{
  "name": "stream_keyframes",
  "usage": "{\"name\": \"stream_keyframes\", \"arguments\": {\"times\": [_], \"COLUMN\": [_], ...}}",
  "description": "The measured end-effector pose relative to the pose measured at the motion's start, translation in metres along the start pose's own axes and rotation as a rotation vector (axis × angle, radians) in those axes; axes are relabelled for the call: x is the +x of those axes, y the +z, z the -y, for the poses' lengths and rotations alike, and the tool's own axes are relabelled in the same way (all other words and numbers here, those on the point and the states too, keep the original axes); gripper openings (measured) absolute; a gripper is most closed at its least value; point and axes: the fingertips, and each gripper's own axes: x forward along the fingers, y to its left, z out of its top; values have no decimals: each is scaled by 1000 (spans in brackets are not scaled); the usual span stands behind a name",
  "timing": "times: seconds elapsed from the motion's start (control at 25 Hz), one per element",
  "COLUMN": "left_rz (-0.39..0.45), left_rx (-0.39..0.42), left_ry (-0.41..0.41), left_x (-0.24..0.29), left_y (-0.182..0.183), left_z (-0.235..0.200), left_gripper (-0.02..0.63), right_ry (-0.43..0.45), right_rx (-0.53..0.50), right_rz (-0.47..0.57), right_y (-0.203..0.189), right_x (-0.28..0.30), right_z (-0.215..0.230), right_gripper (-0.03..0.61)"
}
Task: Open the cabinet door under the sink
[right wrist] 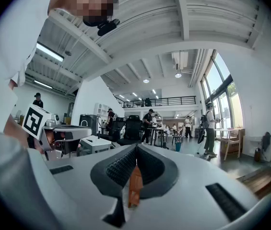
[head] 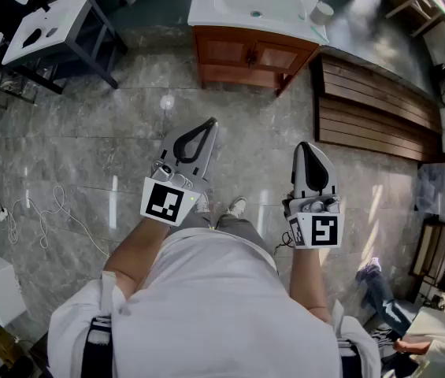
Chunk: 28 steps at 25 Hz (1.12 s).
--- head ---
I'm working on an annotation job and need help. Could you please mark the person's grey trousers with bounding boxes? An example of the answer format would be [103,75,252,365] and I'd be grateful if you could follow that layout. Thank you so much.
[169,209,275,256]

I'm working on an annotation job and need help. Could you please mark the person's left shoe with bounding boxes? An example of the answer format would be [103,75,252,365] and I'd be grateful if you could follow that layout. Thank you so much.
[193,191,212,215]

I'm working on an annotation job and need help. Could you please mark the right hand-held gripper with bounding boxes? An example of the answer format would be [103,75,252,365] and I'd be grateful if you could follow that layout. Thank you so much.
[282,141,345,250]

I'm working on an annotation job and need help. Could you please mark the dark wooden rack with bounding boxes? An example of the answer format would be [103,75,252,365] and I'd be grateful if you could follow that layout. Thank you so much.
[408,215,445,297]

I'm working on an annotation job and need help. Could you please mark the person's white shirt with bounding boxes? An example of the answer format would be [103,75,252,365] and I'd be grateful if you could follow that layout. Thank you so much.
[46,226,381,378]

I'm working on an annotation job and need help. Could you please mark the blue marble panel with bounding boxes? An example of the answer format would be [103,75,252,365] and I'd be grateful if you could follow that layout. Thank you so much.
[416,162,445,221]

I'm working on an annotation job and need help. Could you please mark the person's left forearm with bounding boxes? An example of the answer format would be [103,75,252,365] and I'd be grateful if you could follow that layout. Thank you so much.
[102,213,171,302]

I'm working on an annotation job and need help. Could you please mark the person's shoe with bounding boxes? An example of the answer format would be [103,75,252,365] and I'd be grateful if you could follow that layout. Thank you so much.
[193,191,212,215]
[226,195,248,219]

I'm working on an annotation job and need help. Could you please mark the person's right forearm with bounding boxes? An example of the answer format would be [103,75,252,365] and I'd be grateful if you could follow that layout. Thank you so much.
[287,245,332,323]

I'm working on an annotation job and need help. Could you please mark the dark wooden slatted panel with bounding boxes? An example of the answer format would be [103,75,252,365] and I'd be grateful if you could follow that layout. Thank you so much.
[310,51,444,164]

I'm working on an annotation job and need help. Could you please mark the person's right shoe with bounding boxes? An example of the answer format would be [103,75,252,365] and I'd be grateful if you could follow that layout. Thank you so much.
[226,195,248,219]

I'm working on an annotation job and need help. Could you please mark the wooden table frame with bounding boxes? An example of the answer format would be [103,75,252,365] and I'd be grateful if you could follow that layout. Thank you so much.
[384,0,445,39]

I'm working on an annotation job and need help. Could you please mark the grey cup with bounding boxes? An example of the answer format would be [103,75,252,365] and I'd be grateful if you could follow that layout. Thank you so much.
[309,1,336,27]

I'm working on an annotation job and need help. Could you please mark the wooden cabinet door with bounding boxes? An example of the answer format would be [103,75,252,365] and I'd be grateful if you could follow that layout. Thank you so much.
[199,33,254,69]
[254,39,317,76]

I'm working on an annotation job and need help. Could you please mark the white floor cable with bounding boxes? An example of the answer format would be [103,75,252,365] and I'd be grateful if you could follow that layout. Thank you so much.
[3,184,111,258]

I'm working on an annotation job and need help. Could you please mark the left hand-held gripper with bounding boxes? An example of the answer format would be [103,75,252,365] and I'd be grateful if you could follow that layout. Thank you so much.
[139,117,220,228]

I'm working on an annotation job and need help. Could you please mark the white sink top black stand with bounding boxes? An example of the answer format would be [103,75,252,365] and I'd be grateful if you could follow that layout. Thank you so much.
[0,0,129,96]

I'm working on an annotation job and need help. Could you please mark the wooden cabinet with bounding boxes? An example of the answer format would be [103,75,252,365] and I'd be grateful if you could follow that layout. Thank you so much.
[191,24,321,98]

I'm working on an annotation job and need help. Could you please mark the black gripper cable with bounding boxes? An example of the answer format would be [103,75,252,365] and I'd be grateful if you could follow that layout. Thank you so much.
[273,230,295,256]

